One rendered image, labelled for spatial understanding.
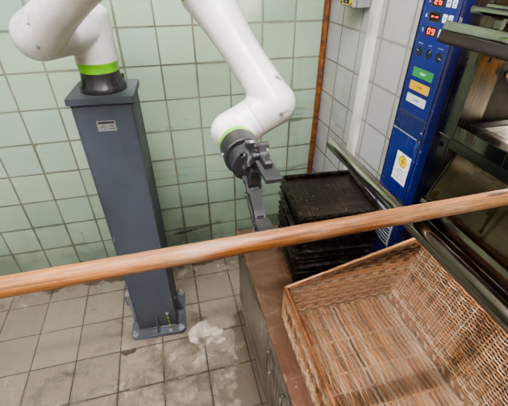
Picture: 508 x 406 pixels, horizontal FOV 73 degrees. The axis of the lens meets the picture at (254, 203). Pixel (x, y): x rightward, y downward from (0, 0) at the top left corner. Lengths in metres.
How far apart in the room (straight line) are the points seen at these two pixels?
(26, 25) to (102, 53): 0.22
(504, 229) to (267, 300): 0.72
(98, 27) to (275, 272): 0.99
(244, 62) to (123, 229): 0.87
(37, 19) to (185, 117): 0.86
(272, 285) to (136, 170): 0.65
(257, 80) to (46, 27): 0.53
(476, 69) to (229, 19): 0.62
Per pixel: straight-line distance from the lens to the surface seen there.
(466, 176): 1.13
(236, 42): 0.88
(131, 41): 1.66
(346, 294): 1.23
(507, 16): 0.91
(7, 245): 2.24
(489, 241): 1.07
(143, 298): 1.76
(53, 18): 1.03
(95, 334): 2.03
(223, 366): 1.79
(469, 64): 1.10
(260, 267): 1.35
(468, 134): 1.09
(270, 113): 0.86
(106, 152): 1.30
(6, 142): 1.90
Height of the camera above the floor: 1.55
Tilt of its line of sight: 35 degrees down
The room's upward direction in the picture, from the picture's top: straight up
